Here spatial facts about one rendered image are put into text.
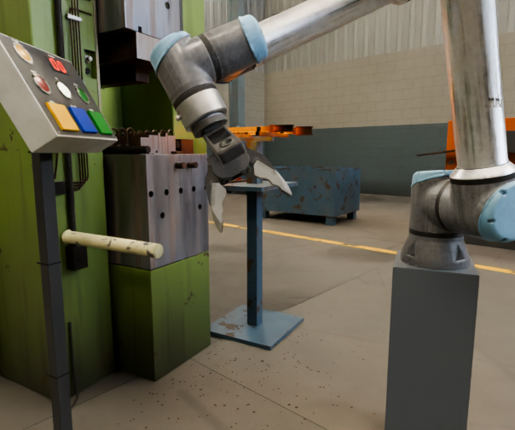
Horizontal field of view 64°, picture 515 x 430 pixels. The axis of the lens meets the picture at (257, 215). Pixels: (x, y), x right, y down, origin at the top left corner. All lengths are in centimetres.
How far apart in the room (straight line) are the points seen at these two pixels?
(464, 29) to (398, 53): 851
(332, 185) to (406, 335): 405
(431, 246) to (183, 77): 82
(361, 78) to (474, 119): 883
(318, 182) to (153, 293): 388
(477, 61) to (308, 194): 444
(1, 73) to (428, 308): 124
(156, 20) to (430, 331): 147
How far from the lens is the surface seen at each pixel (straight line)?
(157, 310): 173
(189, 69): 80
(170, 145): 179
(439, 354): 132
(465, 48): 109
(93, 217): 171
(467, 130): 110
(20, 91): 114
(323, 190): 529
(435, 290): 125
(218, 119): 78
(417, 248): 126
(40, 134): 111
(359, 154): 973
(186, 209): 178
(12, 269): 183
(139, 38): 173
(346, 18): 110
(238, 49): 83
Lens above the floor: 92
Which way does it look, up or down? 9 degrees down
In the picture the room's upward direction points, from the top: straight up
